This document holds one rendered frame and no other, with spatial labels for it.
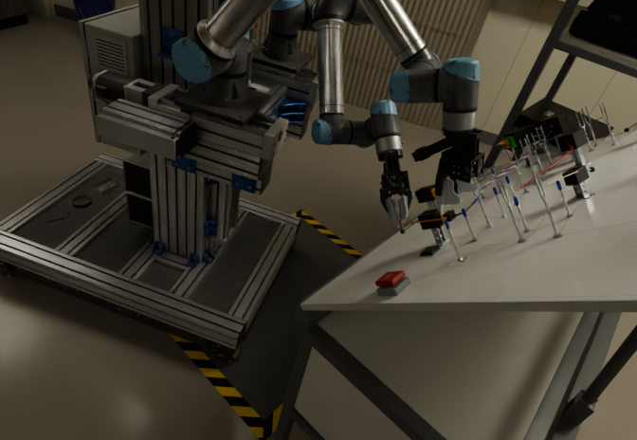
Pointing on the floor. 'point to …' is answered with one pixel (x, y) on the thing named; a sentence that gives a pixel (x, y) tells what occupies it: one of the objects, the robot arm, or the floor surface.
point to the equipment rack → (558, 37)
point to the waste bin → (92, 2)
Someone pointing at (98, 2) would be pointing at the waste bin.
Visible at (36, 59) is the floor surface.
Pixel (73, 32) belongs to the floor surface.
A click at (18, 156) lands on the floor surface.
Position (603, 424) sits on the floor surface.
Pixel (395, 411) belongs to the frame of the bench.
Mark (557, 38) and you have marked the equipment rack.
